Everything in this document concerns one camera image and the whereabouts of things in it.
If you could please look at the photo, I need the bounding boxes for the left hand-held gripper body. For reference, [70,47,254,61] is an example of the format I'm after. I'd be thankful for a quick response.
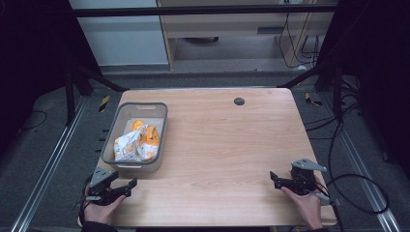
[84,166,128,207]

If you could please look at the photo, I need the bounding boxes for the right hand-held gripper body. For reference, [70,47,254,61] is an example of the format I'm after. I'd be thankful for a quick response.
[287,157,328,196]

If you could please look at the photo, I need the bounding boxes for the grey plastic basket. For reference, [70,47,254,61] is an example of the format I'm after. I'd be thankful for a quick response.
[100,101,169,174]

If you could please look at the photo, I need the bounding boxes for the orange and white bag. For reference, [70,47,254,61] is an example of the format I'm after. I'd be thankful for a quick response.
[113,119,161,163]

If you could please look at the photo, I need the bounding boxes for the person's right hand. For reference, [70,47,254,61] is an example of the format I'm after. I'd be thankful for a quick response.
[279,185,325,231]

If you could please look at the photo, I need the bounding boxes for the person's left hand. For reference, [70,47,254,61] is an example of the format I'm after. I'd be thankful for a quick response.
[81,186,128,226]

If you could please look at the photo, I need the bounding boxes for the yellow and black tape strip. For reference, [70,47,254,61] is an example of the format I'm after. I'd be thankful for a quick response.
[304,92,323,107]
[98,95,111,113]

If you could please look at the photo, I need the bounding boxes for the black metal stand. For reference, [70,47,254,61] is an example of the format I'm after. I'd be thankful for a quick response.
[276,61,345,122]
[63,59,131,128]

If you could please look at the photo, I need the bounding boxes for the dark curtain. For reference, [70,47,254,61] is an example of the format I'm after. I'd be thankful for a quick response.
[316,0,410,180]
[0,0,101,159]

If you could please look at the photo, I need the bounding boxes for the white cabinet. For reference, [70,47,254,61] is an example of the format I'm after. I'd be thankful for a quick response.
[69,0,170,68]

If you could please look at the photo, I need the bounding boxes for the grey cable plug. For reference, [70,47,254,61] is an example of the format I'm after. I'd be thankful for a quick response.
[313,191,342,208]

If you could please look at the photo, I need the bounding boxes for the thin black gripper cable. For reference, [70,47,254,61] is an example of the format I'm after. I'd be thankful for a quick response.
[76,174,94,226]

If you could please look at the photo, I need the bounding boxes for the aluminium floor rail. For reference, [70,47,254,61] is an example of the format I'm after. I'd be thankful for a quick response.
[321,92,403,232]
[10,96,89,232]

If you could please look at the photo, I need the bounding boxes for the black floor cables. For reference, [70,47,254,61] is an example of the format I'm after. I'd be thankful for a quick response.
[303,76,364,141]

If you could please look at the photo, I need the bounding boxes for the black looped gripper cable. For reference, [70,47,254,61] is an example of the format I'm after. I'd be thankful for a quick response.
[325,121,391,216]

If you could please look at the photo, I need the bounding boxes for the thin black floor cable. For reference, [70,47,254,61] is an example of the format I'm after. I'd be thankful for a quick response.
[17,109,48,133]

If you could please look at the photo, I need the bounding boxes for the black hanging desk cables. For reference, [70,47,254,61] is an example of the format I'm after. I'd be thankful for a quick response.
[278,0,321,70]

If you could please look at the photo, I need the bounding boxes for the black horizontal frame bar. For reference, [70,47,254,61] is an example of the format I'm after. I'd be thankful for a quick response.
[69,4,340,18]

